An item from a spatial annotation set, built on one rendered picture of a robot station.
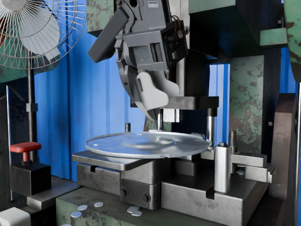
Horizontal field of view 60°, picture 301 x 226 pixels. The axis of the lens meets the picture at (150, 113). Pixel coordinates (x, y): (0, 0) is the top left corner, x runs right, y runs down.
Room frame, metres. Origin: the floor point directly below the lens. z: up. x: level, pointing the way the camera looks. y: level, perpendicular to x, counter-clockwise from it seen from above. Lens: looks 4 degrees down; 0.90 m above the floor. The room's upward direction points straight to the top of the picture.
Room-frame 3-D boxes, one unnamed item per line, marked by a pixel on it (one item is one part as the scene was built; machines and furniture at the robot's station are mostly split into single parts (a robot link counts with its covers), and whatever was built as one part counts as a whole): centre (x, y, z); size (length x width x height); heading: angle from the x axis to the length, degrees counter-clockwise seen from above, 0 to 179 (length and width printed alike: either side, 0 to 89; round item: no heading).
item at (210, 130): (0.72, -0.17, 0.81); 0.02 x 0.02 x 0.14
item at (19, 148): (0.70, 0.34, 0.72); 0.07 x 0.06 x 0.08; 147
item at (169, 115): (0.70, -0.06, 0.84); 0.05 x 0.03 x 0.04; 57
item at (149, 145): (0.61, 0.00, 0.78); 0.29 x 0.29 x 0.01
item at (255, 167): (0.62, -0.21, 0.76); 0.17 x 0.06 x 0.10; 57
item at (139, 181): (0.56, 0.03, 0.72); 0.25 x 0.14 x 0.14; 147
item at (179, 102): (0.71, -0.07, 0.86); 0.20 x 0.16 x 0.05; 57
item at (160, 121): (0.81, -0.03, 0.81); 0.02 x 0.02 x 0.14
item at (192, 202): (0.71, -0.06, 0.68); 0.45 x 0.30 x 0.06; 57
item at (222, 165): (0.51, -0.14, 0.75); 0.03 x 0.03 x 0.10; 57
